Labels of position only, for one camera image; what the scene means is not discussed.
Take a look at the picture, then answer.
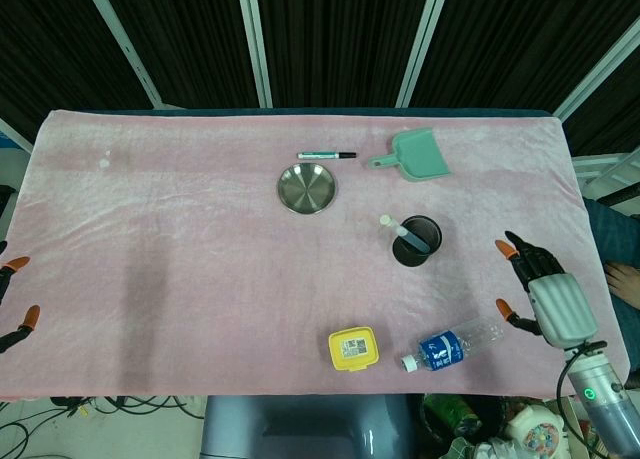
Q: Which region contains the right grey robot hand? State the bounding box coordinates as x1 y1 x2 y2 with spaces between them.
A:
494 230 599 349

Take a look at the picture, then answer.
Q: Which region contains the white aluminium frame post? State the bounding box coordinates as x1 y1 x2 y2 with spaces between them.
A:
81 0 165 108
0 117 34 154
236 0 274 108
553 16 640 120
396 0 453 108

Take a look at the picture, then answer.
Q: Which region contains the clear bottle with blue label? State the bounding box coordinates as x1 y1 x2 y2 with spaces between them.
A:
400 317 505 374

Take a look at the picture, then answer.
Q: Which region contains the yellow lidded box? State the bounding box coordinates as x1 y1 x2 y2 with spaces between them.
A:
327 325 380 373

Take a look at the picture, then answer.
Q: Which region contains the bystander teal trouser leg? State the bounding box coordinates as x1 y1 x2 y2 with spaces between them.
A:
584 197 640 330

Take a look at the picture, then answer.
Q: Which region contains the black floor cable bundle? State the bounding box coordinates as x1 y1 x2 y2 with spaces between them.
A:
0 394 207 459

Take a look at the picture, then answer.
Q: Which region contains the white tube with cap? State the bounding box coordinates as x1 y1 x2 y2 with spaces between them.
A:
379 214 432 255

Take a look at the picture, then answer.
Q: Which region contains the black mesh cup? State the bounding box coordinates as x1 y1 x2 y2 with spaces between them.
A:
391 214 444 269

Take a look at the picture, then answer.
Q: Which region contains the green plastic dustpan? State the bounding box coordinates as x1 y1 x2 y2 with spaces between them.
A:
368 127 454 185

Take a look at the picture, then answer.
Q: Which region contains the pink fleece table cloth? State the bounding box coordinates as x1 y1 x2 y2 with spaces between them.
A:
0 109 630 399

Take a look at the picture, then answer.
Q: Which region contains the round steel plate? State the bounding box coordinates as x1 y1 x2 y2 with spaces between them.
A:
277 162 340 216

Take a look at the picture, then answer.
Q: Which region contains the black pleated curtain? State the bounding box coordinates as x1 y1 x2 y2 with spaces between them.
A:
0 0 640 156

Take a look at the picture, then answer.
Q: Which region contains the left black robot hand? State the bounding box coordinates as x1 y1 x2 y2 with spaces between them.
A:
0 239 41 354

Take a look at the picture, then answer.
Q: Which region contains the black bin with green bag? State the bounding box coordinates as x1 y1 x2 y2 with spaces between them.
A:
421 393 507 451

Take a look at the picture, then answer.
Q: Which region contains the white step ladder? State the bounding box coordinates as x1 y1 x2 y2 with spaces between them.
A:
572 148 640 200

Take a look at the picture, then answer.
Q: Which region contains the green white marker pen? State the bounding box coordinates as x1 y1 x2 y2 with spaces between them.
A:
297 151 359 161

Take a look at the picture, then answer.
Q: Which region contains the bystander bare hand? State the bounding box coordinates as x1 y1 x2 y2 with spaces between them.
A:
604 261 640 308

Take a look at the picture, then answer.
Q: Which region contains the white plastic toy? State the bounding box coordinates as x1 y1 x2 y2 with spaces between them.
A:
503 403 562 454

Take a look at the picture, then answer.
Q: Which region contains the grey robot torso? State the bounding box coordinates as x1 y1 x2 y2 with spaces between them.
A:
199 394 426 459

